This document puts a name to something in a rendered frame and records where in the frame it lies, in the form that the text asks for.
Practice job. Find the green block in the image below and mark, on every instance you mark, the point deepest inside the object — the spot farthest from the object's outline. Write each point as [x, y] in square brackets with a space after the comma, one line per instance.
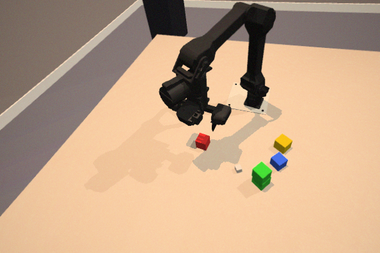
[261, 173]
[261, 187]

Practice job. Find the blue block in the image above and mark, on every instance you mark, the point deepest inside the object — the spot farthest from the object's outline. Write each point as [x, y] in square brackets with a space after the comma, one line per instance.
[278, 161]

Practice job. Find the red block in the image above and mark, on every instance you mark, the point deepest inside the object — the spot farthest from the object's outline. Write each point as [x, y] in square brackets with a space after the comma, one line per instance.
[202, 141]

